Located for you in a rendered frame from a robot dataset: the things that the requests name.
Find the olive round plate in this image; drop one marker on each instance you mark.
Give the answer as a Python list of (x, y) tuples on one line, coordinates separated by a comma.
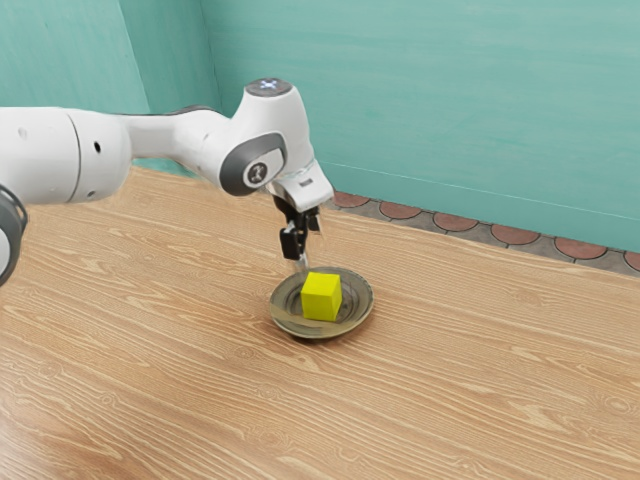
[(322, 304)]

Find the yellow cube block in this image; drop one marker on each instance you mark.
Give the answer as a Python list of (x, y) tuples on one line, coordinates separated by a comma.
[(321, 296)]

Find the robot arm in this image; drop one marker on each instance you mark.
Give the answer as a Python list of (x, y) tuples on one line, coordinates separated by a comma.
[(165, 137)]

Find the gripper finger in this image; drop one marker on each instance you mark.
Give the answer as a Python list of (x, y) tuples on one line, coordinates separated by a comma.
[(291, 245)]

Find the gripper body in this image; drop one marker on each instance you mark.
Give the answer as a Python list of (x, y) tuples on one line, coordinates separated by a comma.
[(296, 218)]

